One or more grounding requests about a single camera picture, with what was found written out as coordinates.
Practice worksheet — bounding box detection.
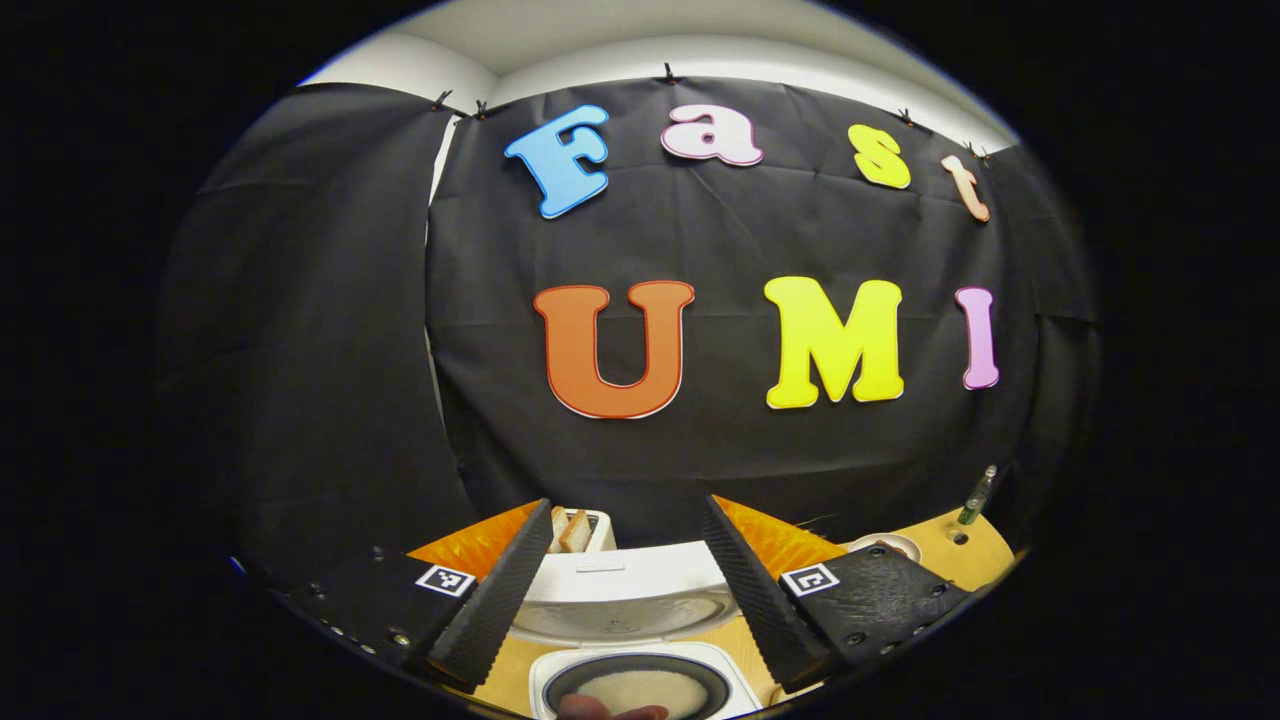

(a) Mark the white rice cooker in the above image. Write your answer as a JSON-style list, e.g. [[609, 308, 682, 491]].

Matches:
[[510, 540, 766, 720]]

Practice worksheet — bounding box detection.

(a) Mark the white toaster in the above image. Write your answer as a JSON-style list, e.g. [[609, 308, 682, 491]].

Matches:
[[548, 508, 618, 554]]

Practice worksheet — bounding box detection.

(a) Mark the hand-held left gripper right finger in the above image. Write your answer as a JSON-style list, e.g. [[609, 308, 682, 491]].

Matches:
[[700, 493, 971, 694]]

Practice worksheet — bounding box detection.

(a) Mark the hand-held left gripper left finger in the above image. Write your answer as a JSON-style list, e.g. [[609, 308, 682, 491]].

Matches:
[[285, 498, 554, 693]]

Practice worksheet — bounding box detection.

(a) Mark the black backdrop cloth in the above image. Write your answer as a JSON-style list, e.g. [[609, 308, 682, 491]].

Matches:
[[160, 75, 1101, 591]]

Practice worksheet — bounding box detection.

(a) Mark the white round plate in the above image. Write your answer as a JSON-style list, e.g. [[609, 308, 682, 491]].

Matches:
[[845, 532, 923, 563]]

